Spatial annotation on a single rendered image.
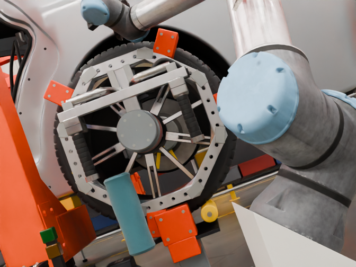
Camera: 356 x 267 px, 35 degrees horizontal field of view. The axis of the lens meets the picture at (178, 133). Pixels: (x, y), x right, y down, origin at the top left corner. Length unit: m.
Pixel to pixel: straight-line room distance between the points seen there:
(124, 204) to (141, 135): 0.23
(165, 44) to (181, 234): 0.65
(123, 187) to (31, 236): 0.35
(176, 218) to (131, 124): 0.36
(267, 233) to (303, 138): 0.17
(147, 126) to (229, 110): 0.82
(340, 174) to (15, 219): 1.19
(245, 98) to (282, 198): 0.22
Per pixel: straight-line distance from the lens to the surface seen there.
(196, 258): 2.10
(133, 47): 2.05
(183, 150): 2.47
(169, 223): 1.93
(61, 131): 1.98
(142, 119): 1.79
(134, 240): 1.82
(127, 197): 1.81
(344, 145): 1.06
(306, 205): 1.06
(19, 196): 1.95
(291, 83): 0.95
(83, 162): 1.73
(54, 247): 1.77
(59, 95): 1.99
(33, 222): 1.94
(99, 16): 1.80
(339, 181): 1.09
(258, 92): 0.95
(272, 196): 1.08
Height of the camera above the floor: 0.71
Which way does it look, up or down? 3 degrees up
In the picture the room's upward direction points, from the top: 20 degrees counter-clockwise
